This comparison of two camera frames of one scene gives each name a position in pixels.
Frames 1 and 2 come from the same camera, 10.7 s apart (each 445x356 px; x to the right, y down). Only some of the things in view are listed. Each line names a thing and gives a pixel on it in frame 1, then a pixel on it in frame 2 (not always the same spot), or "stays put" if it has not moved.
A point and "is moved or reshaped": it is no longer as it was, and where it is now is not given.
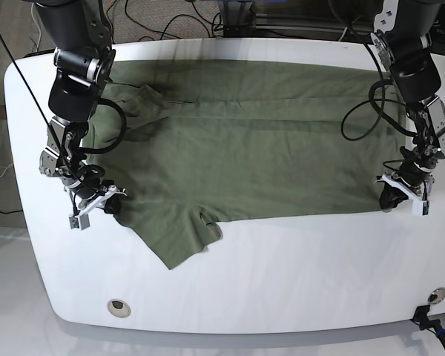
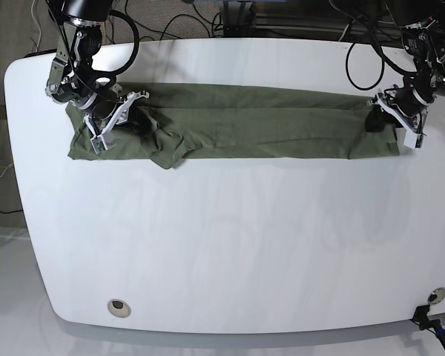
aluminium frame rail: (239, 18) stays put
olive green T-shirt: (185, 144) is moved or reshaped
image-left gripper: (87, 182) -> (107, 109)
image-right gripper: (409, 180) -> (409, 105)
